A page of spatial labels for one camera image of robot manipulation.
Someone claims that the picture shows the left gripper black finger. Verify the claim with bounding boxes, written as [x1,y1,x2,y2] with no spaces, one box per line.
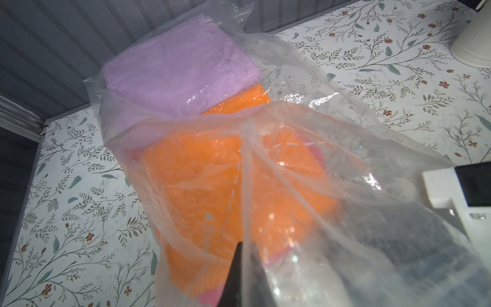
[217,242,243,307]

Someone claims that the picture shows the orange trousers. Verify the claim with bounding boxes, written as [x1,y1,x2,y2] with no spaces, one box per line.
[141,83,340,297]

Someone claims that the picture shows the clear plastic vacuum bag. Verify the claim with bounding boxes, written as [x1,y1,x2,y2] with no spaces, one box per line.
[85,1,490,306]

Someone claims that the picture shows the folded pink cloth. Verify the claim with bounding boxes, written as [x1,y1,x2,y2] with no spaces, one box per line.
[126,130,327,307]

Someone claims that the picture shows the folded purple cloth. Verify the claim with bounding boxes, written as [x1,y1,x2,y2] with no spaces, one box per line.
[102,14,261,117]

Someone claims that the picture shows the white pen cup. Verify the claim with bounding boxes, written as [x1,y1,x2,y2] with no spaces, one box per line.
[450,1,490,69]

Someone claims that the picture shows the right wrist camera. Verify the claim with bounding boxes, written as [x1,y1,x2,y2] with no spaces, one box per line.
[423,161,490,269]

